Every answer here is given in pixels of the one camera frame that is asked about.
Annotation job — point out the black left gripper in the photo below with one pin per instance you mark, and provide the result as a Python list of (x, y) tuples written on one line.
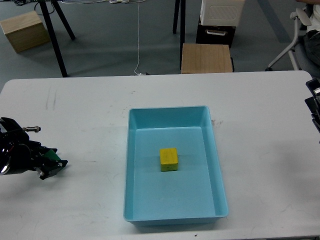
[(22, 157)]

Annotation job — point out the green cube block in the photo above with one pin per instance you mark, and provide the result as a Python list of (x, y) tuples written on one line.
[(51, 155)]

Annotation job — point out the yellow cube block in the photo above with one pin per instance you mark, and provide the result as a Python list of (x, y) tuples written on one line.
[(168, 159)]

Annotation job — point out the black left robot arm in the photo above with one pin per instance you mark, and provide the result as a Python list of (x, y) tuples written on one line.
[(12, 132)]

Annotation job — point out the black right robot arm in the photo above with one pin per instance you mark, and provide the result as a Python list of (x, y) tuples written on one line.
[(313, 102)]

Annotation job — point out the wooden box far left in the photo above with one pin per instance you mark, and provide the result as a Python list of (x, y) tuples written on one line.
[(25, 31)]

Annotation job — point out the wooden box behind table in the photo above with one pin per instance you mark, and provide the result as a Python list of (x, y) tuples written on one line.
[(206, 58)]

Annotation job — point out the white appliance box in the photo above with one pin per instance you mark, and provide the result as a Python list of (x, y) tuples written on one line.
[(221, 12)]

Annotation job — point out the light blue plastic bin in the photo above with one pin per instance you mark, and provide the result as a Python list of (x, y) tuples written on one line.
[(193, 194)]

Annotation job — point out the black tripod legs left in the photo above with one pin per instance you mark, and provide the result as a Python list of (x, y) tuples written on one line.
[(51, 31)]

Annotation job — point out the black stand legs centre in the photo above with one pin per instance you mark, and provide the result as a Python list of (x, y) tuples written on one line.
[(180, 14)]

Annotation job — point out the white office chair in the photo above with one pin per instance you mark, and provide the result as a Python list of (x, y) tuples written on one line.
[(300, 17)]

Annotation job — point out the seated person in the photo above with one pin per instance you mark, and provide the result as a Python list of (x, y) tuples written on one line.
[(312, 36)]

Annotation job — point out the black case with handle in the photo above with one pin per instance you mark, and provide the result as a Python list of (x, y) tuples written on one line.
[(215, 35)]

